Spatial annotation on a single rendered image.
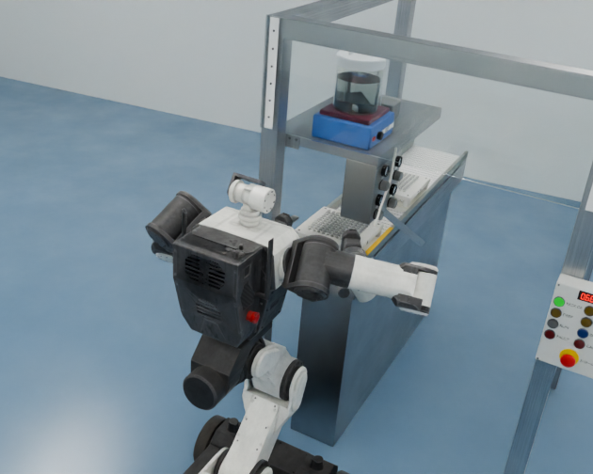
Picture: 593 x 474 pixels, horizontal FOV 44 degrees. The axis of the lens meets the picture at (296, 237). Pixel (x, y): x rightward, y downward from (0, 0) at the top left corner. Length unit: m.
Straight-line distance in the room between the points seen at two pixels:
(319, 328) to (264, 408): 0.44
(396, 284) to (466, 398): 1.67
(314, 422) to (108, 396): 0.90
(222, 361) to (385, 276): 0.51
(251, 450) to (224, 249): 0.88
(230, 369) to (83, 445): 1.20
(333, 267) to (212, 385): 0.47
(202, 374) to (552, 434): 1.84
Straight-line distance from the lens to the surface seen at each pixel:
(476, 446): 3.24
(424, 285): 1.90
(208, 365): 2.04
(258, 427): 2.50
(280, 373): 2.39
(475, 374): 3.61
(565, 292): 2.09
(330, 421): 3.01
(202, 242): 1.86
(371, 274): 1.84
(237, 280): 1.78
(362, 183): 2.27
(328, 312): 2.72
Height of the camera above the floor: 2.13
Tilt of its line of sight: 28 degrees down
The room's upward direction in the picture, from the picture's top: 5 degrees clockwise
